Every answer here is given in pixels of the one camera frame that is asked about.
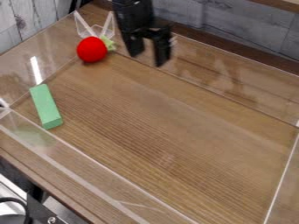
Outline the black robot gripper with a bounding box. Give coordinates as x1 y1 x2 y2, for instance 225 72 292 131
111 0 172 67

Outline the clear acrylic tray wall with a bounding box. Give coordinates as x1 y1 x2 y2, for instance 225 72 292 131
0 17 299 224

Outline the black cable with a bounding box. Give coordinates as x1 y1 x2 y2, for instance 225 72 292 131
0 197 33 224

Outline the red strawberry toy fruit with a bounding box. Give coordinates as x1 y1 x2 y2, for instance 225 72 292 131
75 36 115 63

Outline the black metal bracket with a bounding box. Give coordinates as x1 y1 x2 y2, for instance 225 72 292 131
26 195 69 224

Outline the green rectangular block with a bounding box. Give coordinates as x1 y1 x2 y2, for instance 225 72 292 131
29 84 62 130

